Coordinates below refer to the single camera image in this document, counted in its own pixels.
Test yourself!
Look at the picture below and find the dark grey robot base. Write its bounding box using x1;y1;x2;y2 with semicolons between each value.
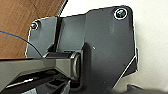
25;5;139;92

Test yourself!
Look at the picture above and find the small base bolt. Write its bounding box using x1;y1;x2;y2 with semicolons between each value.
30;20;41;31

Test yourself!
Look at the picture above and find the large shiny base bolt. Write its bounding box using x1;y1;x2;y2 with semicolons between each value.
113;6;129;21

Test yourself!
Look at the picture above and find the thin blue cable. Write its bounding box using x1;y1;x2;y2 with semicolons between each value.
0;29;44;58

